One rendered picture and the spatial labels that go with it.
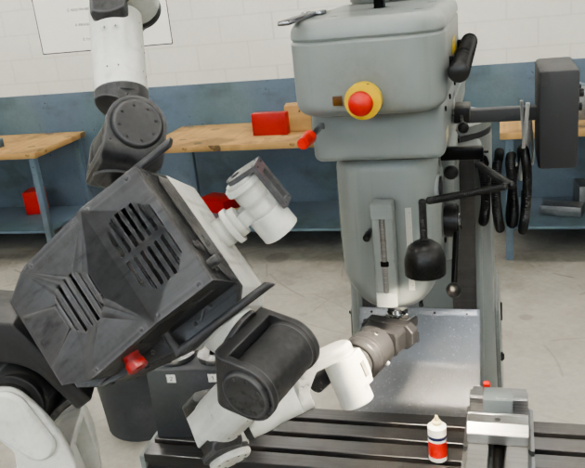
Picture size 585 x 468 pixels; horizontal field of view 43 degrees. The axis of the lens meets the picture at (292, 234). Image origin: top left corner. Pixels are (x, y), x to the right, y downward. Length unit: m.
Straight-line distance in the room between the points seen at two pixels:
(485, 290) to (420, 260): 0.73
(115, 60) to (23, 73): 5.61
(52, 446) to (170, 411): 0.60
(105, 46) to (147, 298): 0.47
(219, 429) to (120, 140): 0.50
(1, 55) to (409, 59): 5.95
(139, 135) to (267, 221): 0.24
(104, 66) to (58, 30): 5.35
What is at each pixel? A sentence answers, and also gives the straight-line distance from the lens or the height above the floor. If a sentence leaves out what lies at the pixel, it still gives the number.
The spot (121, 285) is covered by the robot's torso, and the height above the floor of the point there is 1.59.
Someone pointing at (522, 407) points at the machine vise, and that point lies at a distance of 1.72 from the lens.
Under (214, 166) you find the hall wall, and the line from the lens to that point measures 6.24.
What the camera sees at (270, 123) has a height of 0.96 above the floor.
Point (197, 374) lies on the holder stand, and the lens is 1.76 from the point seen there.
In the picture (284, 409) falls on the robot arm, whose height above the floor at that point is 1.22.
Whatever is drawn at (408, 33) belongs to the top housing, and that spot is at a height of 1.86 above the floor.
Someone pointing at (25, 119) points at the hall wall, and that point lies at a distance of 6.96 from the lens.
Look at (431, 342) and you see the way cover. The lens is 2.00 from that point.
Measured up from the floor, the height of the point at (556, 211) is 0.27.
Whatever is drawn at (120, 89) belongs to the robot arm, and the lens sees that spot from 1.26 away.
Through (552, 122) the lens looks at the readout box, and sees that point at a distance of 1.66.
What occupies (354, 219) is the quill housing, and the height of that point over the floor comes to 1.51.
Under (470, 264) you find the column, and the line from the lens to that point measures 1.94.
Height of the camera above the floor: 1.97
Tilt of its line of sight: 19 degrees down
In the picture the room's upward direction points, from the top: 6 degrees counter-clockwise
